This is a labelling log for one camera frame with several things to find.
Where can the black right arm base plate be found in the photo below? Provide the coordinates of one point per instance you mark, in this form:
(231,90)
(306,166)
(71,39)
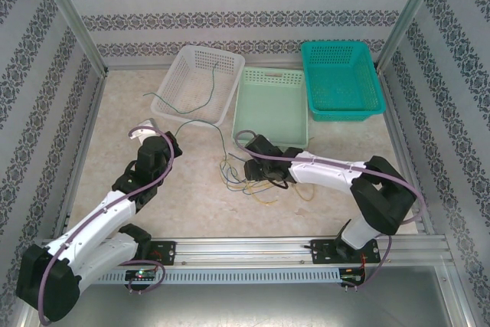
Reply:
(321,252)

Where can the aluminium side rail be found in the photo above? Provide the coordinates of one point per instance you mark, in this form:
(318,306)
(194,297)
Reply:
(406,147)
(82,147)

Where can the teal plastic mesh basket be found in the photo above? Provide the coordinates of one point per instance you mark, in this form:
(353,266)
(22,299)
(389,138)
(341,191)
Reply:
(337,86)

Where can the mint green perforated basket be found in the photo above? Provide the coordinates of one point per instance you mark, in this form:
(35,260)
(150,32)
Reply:
(268,112)

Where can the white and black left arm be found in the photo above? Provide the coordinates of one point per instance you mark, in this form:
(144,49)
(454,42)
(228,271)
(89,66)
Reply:
(95,220)

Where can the aluminium frame post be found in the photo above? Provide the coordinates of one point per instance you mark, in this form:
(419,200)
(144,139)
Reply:
(411,13)
(69,13)

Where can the white plastic mesh basket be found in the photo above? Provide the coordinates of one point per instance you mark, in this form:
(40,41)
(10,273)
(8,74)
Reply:
(199,86)

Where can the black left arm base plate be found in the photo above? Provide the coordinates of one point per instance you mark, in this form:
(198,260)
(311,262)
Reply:
(164,252)

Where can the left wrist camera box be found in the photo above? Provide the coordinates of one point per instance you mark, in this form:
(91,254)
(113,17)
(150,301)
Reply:
(147,129)

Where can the aluminium mounting rail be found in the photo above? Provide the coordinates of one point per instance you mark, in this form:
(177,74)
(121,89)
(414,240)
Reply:
(245,250)

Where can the small green circuit board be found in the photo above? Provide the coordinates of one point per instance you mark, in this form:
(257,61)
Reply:
(141,274)
(352,279)

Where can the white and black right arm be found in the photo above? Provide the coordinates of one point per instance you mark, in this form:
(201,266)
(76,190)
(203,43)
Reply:
(325,174)

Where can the grey metal sheet panel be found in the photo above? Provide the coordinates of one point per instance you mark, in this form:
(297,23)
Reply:
(245,308)

